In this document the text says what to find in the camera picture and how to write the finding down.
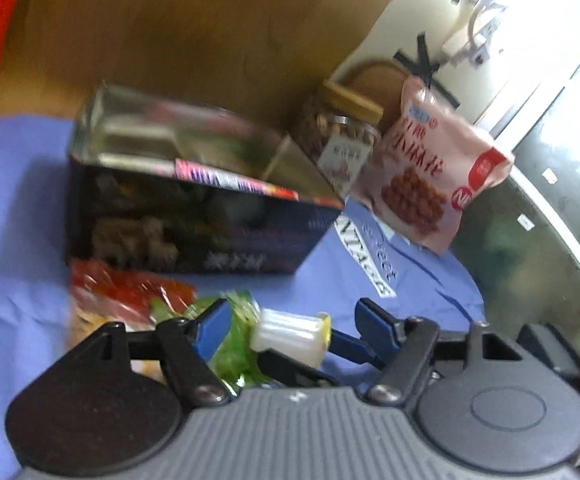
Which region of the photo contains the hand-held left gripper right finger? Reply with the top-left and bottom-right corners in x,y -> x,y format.
355,297 -> 526,406

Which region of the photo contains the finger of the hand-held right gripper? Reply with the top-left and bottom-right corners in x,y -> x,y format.
259,350 -> 341,389
329,329 -> 377,364

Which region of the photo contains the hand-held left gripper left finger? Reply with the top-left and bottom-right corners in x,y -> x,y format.
77,297 -> 233,408

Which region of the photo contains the green snack packet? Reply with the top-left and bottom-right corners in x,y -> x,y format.
150,290 -> 271,394

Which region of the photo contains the small white yellow bottle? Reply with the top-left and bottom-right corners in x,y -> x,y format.
250,308 -> 332,369

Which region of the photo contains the black printed box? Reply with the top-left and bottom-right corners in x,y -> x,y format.
64,82 -> 345,277

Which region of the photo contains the red snack packet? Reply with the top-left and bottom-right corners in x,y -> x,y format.
70,259 -> 199,381

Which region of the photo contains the pink snack bag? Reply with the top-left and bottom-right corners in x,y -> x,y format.
350,76 -> 516,256

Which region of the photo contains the pink striped snack packet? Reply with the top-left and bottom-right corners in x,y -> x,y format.
174,159 -> 301,202

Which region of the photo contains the nut jar with wooden lid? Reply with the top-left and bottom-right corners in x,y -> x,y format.
292,80 -> 385,199

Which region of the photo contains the blue printed cloth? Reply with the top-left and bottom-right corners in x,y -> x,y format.
0,115 -> 487,480

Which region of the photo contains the round wooden board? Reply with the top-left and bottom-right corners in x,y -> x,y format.
342,60 -> 411,111

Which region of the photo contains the white power strip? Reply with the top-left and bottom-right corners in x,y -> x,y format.
439,0 -> 510,69

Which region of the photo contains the large wooden board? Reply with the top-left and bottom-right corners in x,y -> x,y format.
0,0 -> 423,161

